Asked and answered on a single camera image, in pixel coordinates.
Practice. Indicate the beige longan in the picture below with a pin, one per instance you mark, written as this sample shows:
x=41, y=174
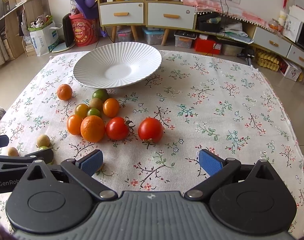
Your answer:
x=12, y=152
x=43, y=141
x=96, y=103

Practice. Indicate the wooden bookshelf left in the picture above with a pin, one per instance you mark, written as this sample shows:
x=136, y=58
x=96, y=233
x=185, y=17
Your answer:
x=15, y=18

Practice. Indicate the white microwave oven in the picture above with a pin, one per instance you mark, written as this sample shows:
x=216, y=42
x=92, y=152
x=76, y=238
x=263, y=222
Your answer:
x=294, y=30

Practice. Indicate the floral tablecloth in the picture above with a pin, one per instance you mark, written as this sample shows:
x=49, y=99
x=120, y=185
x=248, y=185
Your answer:
x=202, y=102

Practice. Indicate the low wooden tv bench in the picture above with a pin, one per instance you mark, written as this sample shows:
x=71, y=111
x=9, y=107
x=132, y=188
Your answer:
x=269, y=39

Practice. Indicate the orange tomato back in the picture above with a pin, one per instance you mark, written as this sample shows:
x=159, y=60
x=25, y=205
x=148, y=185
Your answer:
x=111, y=107

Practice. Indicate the purple plush toy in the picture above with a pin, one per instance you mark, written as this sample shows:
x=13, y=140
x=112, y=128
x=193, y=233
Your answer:
x=89, y=8

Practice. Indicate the orange tomato front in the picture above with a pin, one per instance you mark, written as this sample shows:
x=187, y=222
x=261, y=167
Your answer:
x=74, y=124

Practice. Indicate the olive yellow-green tomato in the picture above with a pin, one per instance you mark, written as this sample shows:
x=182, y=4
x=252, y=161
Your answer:
x=81, y=110

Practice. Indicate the red snack bucket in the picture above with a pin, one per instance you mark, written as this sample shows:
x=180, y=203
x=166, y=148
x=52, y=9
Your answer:
x=85, y=30

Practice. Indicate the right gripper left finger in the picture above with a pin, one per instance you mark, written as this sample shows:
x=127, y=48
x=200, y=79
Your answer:
x=81, y=172

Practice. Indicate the red box under bench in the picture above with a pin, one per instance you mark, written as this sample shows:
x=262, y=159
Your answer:
x=207, y=46

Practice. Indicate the green oval fruit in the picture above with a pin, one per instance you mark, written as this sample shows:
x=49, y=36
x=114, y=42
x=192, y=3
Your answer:
x=43, y=148

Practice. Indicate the lone orange mandarin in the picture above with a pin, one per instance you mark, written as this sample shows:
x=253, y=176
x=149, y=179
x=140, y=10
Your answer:
x=64, y=92

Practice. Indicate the yellow egg carton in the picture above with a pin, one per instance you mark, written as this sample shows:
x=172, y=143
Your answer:
x=267, y=59

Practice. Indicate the large orange mandarin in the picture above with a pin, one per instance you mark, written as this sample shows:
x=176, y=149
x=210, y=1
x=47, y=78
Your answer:
x=92, y=129

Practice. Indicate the pink cloth on bench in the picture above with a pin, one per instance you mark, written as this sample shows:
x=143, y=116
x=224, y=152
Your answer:
x=222, y=7

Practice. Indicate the wooden cabinet with drawers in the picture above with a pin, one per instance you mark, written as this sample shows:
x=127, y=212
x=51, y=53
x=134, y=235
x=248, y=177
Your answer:
x=164, y=14

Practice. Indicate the red tomato with stem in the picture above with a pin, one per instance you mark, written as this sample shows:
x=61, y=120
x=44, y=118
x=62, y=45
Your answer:
x=119, y=128

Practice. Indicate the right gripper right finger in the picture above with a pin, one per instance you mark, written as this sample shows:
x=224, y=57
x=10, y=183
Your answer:
x=220, y=172

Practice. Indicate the white paper shopping bag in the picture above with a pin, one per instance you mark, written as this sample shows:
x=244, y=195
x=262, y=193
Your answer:
x=46, y=39

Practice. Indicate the clear storage bin blue lid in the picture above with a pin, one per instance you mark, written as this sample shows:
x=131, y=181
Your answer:
x=153, y=37

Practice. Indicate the white ribbed plate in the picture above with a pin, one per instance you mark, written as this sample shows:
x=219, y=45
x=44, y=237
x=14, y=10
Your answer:
x=117, y=65

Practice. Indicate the green round fruit back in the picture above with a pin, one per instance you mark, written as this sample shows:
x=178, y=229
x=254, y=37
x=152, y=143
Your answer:
x=101, y=94

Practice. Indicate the orange tomato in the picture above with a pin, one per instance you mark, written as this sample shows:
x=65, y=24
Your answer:
x=111, y=107
x=74, y=124

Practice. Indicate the small dark green tomato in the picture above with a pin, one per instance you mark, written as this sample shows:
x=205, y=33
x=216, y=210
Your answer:
x=93, y=111

